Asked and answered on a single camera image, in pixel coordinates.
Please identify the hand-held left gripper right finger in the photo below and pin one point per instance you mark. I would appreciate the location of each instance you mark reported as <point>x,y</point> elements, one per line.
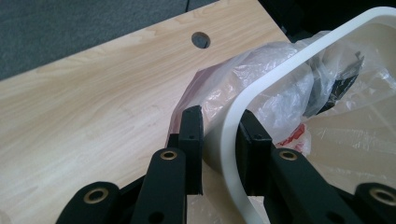
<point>253,155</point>

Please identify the white trash bin with face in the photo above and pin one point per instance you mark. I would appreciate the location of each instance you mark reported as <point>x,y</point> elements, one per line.
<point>351,161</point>

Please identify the clear plastic bag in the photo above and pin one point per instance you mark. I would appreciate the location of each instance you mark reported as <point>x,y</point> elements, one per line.
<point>274,102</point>

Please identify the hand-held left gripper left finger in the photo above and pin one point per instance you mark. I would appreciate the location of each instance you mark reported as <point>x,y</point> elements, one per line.
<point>193,146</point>

